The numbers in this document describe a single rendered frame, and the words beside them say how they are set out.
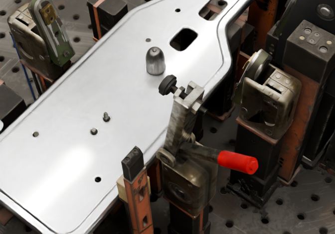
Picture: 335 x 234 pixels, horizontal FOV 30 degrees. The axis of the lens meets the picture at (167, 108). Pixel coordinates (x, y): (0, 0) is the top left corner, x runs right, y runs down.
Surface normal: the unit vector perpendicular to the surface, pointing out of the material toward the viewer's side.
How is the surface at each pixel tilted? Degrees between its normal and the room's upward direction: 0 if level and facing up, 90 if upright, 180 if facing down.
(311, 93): 90
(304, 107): 90
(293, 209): 0
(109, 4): 0
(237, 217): 0
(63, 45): 78
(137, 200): 90
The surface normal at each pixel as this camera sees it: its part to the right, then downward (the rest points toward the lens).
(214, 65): -0.03, -0.54
